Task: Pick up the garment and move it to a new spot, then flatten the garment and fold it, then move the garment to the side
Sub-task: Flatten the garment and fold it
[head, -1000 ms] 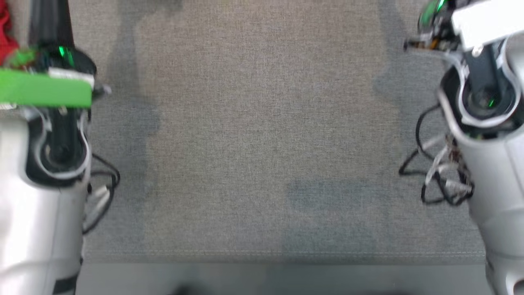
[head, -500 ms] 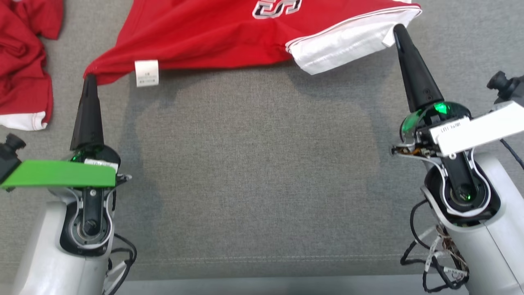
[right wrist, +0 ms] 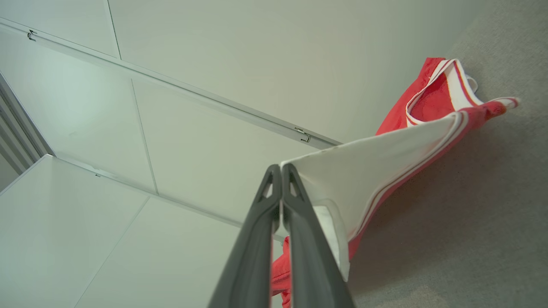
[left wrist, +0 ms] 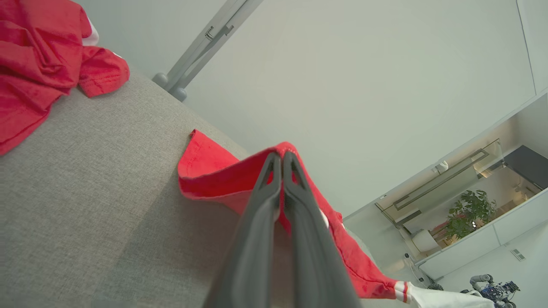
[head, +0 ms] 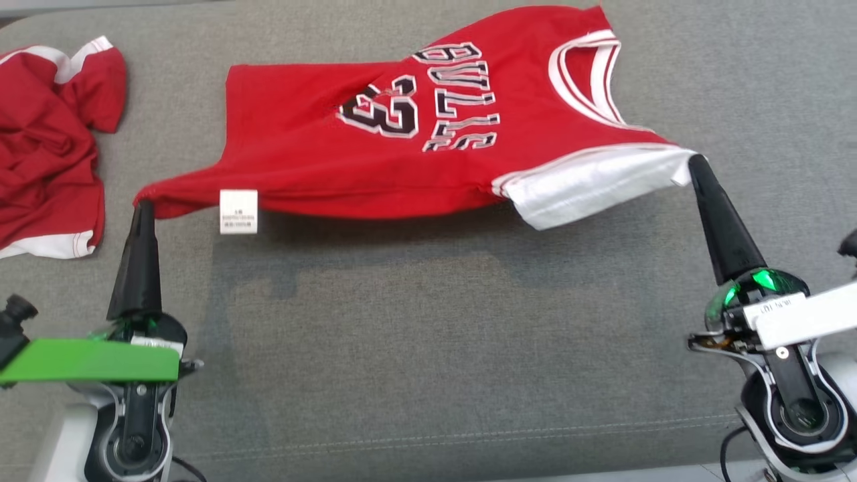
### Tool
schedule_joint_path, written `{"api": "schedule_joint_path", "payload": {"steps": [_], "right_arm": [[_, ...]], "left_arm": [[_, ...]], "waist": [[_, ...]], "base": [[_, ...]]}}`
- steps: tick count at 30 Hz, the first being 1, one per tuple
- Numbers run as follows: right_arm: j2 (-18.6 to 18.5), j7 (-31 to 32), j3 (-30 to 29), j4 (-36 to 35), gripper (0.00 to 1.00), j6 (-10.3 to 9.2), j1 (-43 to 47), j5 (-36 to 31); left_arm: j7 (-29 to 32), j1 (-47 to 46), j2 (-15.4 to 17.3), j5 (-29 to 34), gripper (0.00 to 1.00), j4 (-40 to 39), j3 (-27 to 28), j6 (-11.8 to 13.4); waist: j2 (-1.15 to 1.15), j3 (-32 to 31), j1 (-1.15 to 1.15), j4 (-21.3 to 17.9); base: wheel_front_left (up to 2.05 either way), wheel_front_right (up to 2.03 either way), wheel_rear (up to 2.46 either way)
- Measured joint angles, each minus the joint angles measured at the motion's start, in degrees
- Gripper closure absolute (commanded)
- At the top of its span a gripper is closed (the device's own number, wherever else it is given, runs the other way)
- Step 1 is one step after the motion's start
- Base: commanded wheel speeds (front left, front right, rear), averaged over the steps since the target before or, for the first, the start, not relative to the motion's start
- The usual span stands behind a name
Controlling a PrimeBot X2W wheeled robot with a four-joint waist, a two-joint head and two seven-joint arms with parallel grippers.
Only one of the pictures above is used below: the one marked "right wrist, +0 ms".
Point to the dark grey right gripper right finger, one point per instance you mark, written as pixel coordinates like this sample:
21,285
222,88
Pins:
312,273

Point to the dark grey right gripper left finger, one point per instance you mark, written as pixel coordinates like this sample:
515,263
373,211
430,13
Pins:
248,265

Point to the red Bulls 23 jersey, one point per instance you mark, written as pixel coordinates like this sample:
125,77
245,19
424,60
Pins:
376,171

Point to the grey fabric sofa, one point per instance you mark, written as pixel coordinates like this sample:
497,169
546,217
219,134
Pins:
471,214

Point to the small metal post clip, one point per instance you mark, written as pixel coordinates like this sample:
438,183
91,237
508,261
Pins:
31,36
305,137

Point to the silver partition post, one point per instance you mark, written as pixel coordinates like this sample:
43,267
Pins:
171,87

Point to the grey metal frame bar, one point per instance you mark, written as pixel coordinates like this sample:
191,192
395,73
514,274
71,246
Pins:
21,128

